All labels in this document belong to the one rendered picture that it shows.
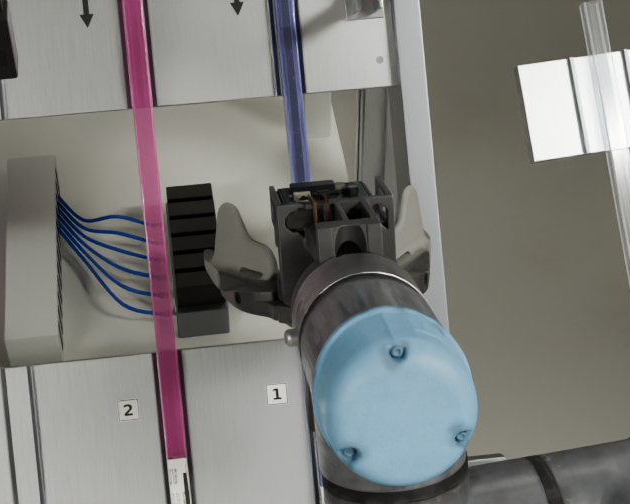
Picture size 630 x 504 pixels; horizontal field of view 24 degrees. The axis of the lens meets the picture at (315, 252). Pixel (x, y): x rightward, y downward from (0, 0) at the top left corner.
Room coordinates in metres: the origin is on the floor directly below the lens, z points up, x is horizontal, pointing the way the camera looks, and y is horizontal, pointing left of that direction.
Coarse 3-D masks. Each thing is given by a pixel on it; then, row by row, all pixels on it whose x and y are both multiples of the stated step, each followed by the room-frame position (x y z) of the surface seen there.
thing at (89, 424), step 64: (0, 384) 0.69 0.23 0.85; (64, 384) 0.70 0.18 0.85; (128, 384) 0.70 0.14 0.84; (192, 384) 0.70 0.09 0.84; (256, 384) 0.70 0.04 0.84; (0, 448) 0.66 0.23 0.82; (64, 448) 0.66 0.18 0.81; (128, 448) 0.67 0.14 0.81; (192, 448) 0.67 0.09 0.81; (256, 448) 0.67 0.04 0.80
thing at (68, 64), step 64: (64, 0) 0.89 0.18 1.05; (192, 0) 0.89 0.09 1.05; (256, 0) 0.90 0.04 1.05; (320, 0) 0.90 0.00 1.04; (384, 0) 0.91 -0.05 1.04; (64, 64) 0.85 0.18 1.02; (128, 64) 0.86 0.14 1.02; (192, 64) 0.86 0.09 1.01; (256, 64) 0.87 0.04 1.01; (320, 64) 0.87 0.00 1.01; (384, 64) 0.87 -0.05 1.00
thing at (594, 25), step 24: (600, 0) 0.87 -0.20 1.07; (600, 24) 0.85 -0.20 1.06; (600, 48) 0.84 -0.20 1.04; (600, 72) 0.83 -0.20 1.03; (600, 96) 0.81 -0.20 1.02; (600, 120) 0.81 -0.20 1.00; (624, 144) 0.79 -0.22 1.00; (624, 168) 0.78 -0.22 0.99; (624, 192) 0.76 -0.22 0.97; (624, 216) 0.75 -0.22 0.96; (624, 240) 0.74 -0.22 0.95
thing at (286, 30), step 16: (288, 0) 0.89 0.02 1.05; (288, 16) 0.88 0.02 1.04; (288, 32) 0.87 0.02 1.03; (288, 48) 0.87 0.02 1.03; (288, 64) 0.86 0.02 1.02; (288, 80) 0.85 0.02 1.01; (288, 96) 0.84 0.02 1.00; (288, 112) 0.83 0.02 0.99; (288, 128) 0.83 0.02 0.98; (304, 128) 0.83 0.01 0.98; (288, 144) 0.82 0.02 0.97; (304, 144) 0.82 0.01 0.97; (304, 160) 0.81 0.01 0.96; (304, 176) 0.80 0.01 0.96; (320, 480) 0.65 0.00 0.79
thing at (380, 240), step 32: (288, 192) 0.67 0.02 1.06; (320, 192) 0.66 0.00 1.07; (352, 192) 0.65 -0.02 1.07; (384, 192) 0.66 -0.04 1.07; (288, 224) 0.64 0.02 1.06; (320, 224) 0.60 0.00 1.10; (352, 224) 0.59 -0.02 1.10; (384, 224) 0.65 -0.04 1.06; (288, 256) 0.62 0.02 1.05; (320, 256) 0.58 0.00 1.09; (384, 256) 0.59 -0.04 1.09; (288, 288) 0.61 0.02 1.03; (288, 320) 0.61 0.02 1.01
